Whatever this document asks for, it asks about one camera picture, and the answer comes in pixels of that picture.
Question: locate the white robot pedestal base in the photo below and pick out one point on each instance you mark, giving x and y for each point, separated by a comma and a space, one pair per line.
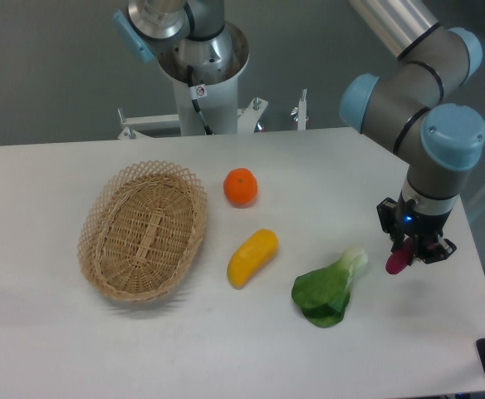
204, 109

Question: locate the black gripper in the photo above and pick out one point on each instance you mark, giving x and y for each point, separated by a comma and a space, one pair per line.
419, 220

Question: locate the yellow mango fruit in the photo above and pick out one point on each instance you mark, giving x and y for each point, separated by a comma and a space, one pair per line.
251, 256

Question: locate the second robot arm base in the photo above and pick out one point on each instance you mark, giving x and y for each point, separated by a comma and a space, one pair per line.
193, 34

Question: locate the purple sweet potato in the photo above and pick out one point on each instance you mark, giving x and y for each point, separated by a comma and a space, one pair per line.
400, 258

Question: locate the orange tangerine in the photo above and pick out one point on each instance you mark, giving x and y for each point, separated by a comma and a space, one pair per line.
240, 187

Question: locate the woven wicker basket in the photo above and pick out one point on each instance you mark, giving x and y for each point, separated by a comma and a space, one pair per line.
143, 232

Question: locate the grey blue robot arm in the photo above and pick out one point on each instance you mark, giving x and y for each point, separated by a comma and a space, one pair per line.
409, 115

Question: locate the green bok choy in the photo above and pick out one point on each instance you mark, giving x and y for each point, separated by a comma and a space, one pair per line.
323, 294

